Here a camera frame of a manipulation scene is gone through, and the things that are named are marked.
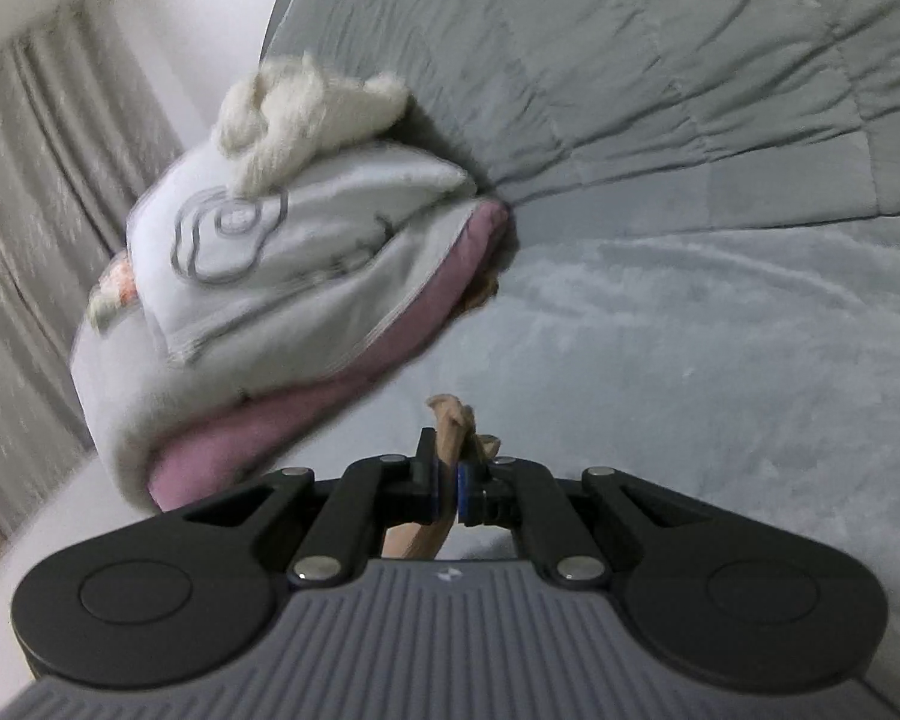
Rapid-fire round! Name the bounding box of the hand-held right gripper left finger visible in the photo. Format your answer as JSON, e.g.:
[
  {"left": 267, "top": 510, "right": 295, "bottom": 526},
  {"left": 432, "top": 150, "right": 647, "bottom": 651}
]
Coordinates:
[{"left": 182, "top": 427, "right": 445, "bottom": 587}]

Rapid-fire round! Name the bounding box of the white fluffy garment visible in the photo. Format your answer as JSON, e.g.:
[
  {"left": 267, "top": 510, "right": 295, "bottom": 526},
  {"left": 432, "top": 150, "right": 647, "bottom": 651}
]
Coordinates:
[{"left": 216, "top": 52, "right": 412, "bottom": 196}]

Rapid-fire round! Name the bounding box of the white fleece blanket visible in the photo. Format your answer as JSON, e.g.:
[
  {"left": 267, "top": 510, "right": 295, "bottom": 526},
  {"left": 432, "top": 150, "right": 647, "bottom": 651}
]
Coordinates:
[{"left": 70, "top": 217, "right": 467, "bottom": 512}]

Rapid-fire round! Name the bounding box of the pink cloth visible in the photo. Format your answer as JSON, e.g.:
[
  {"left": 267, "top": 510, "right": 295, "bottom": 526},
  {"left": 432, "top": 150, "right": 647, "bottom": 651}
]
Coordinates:
[{"left": 148, "top": 201, "right": 512, "bottom": 517}]

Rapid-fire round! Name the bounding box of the tan garment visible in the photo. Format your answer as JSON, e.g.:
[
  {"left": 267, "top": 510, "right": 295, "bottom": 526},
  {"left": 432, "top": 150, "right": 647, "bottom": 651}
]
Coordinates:
[{"left": 382, "top": 394, "right": 505, "bottom": 562}]

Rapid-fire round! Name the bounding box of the brown cloth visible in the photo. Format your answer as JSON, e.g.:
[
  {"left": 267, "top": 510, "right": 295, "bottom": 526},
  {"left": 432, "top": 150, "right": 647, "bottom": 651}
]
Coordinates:
[{"left": 461, "top": 268, "right": 502, "bottom": 314}]

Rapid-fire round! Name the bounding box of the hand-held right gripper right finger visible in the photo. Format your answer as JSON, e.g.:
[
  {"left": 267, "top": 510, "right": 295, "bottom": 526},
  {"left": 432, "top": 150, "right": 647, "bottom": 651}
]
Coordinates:
[{"left": 456, "top": 454, "right": 710, "bottom": 587}]

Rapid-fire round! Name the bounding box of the beige curtain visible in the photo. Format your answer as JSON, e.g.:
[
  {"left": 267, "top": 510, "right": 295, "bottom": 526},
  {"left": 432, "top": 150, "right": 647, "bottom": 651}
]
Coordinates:
[{"left": 0, "top": 0, "right": 190, "bottom": 541}]

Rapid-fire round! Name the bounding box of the white printed cloth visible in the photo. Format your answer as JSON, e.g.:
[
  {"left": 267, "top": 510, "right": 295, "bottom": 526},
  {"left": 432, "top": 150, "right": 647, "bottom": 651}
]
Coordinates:
[{"left": 126, "top": 139, "right": 482, "bottom": 370}]

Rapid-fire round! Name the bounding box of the floral cloth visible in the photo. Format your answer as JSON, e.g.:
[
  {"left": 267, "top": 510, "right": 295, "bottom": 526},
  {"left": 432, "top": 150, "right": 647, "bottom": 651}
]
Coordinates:
[{"left": 85, "top": 253, "right": 142, "bottom": 332}]

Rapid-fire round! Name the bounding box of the grey quilted blanket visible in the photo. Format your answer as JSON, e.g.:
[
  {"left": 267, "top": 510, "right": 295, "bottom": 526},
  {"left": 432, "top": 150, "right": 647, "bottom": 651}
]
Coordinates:
[{"left": 259, "top": 0, "right": 900, "bottom": 232}]

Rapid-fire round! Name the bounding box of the grey fleece bed cover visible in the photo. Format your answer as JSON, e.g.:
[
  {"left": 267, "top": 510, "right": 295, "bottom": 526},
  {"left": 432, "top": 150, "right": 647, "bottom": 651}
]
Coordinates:
[{"left": 270, "top": 204, "right": 900, "bottom": 661}]

